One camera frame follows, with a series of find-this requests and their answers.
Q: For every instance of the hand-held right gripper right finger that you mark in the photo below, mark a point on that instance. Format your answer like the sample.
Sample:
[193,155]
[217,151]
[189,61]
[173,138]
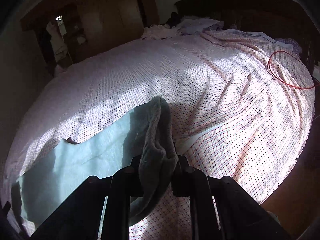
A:
[180,165]

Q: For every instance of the pink checked bedspread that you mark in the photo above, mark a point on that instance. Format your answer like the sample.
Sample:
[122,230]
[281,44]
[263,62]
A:
[200,85]

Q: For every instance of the pink folded quilt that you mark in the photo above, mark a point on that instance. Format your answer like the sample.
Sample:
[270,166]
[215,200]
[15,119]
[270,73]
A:
[237,36]

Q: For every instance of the pile of pink clothes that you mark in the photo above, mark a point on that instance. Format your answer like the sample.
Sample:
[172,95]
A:
[157,32]

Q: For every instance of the purple frilled pillow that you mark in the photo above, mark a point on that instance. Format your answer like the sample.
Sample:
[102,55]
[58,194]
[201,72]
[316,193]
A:
[290,42]

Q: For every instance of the pale hanging jacket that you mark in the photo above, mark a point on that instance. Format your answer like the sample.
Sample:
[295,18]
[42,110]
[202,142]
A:
[56,40]

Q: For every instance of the brown wooden wardrobe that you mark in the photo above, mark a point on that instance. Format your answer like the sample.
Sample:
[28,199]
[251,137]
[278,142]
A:
[107,12]

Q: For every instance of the dark wooden headboard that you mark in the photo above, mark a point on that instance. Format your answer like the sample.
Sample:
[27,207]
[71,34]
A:
[250,7]

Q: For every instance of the dark clothes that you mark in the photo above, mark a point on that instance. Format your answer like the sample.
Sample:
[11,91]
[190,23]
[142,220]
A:
[175,20]

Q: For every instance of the light purple pillow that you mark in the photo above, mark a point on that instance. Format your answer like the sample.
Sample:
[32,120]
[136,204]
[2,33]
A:
[197,25]

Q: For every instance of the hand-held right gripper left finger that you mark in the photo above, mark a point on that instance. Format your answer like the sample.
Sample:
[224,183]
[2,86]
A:
[132,165]

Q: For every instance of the light blue-grey pants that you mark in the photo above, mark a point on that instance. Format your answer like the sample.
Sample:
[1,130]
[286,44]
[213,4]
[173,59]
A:
[75,160]

